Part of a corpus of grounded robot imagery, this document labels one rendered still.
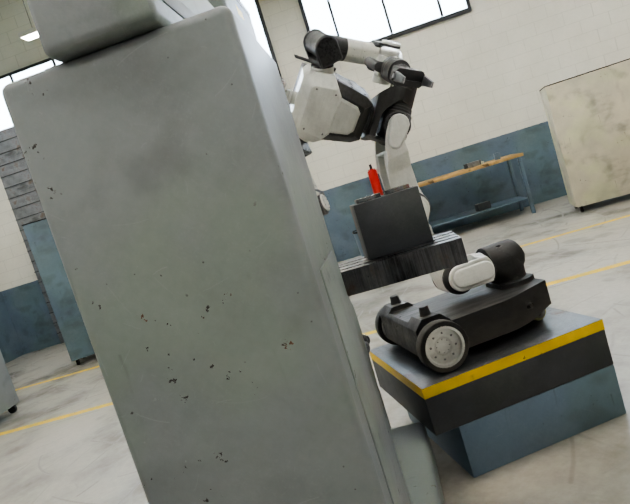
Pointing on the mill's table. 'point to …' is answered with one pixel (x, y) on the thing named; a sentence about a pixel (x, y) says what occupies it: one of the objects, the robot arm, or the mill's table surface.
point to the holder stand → (391, 221)
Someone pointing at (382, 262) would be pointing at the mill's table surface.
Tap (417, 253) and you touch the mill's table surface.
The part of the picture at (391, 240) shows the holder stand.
